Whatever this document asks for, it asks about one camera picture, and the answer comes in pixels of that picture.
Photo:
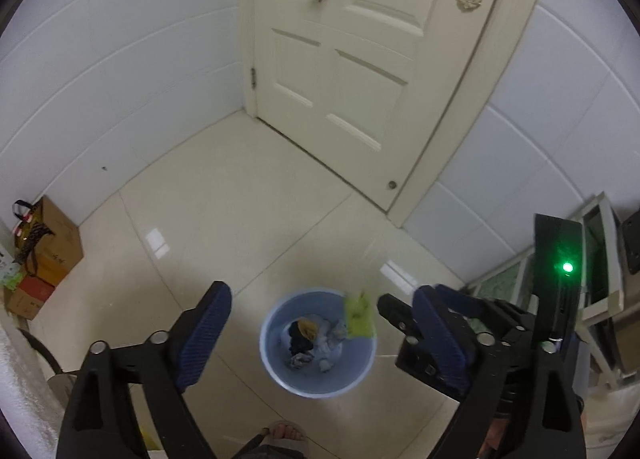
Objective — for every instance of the brown cardboard box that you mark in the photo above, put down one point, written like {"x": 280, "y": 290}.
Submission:
{"x": 30, "y": 296}

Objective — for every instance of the blue plastic bin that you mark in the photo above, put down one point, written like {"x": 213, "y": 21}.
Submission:
{"x": 280, "y": 369}

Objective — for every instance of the white framed panels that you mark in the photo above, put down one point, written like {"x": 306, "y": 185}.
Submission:
{"x": 600, "y": 259}

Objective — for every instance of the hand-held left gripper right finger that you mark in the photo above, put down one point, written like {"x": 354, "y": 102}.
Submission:
{"x": 440, "y": 339}

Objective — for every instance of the green snack wrapper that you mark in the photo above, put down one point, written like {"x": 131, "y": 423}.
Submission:
{"x": 360, "y": 319}

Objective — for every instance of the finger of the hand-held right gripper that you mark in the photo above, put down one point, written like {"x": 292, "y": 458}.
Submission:
{"x": 465, "y": 301}
{"x": 395, "y": 311}

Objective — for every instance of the person's foot in sandal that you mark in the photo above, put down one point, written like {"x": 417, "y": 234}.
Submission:
{"x": 286, "y": 431}

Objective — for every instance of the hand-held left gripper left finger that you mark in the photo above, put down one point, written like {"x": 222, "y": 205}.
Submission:
{"x": 202, "y": 334}

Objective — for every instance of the cream door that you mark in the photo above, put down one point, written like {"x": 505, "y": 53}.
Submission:
{"x": 345, "y": 69}

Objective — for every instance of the black curved table frame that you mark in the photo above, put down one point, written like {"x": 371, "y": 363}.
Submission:
{"x": 42, "y": 346}

